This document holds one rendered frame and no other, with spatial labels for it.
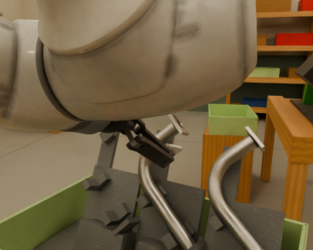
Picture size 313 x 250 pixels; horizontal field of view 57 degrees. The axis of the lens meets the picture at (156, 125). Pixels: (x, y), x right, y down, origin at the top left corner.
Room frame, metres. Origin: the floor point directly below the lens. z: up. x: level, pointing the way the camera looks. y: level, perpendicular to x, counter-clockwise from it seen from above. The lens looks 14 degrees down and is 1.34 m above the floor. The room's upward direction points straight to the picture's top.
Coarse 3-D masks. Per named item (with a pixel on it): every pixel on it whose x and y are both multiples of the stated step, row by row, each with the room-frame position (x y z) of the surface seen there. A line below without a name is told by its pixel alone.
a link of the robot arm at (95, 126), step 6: (96, 120) 0.36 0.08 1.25; (102, 120) 0.37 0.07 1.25; (78, 126) 0.35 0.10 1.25; (84, 126) 0.35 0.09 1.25; (90, 126) 0.36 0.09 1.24; (96, 126) 0.37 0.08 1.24; (102, 126) 0.38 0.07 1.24; (78, 132) 0.37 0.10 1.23; (84, 132) 0.37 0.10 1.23; (90, 132) 0.38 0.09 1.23; (96, 132) 0.38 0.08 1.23
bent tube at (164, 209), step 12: (168, 132) 0.62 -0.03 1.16; (180, 132) 0.61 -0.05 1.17; (144, 168) 0.62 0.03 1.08; (144, 180) 0.61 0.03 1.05; (156, 192) 0.59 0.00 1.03; (156, 204) 0.57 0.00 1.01; (168, 204) 0.58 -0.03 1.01; (168, 216) 0.55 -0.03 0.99; (168, 228) 0.55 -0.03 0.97; (180, 228) 0.54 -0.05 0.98; (180, 240) 0.52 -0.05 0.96; (192, 240) 0.52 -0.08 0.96
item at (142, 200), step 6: (162, 192) 0.61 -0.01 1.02; (138, 198) 0.59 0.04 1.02; (144, 198) 0.58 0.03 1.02; (144, 204) 0.58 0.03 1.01; (150, 204) 0.60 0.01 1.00; (186, 222) 0.57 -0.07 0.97; (186, 228) 0.55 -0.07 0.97; (168, 234) 0.53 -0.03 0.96; (192, 234) 0.56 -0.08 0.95; (162, 240) 0.53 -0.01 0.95; (168, 240) 0.53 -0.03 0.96; (174, 240) 0.53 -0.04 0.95; (168, 246) 0.52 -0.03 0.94; (174, 246) 0.52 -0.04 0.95
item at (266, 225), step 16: (240, 160) 0.60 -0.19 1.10; (224, 176) 0.60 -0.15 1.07; (224, 192) 0.58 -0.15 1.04; (240, 208) 0.55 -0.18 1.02; (256, 208) 0.54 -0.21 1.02; (208, 224) 0.55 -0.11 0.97; (256, 224) 0.52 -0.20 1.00; (272, 224) 0.51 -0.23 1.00; (208, 240) 0.54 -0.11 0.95; (224, 240) 0.53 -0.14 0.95; (256, 240) 0.51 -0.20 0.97; (272, 240) 0.50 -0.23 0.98
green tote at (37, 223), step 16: (64, 192) 0.74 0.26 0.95; (80, 192) 0.79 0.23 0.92; (32, 208) 0.65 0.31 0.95; (48, 208) 0.69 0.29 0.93; (64, 208) 0.74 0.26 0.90; (80, 208) 0.79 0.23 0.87; (208, 208) 0.69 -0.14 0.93; (0, 224) 0.58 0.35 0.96; (16, 224) 0.61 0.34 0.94; (32, 224) 0.65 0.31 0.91; (48, 224) 0.69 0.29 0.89; (64, 224) 0.73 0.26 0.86; (288, 224) 0.59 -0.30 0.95; (304, 224) 0.58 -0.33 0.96; (0, 240) 0.58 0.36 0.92; (16, 240) 0.61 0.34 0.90; (32, 240) 0.64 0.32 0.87; (288, 240) 0.59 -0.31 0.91; (304, 240) 0.52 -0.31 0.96
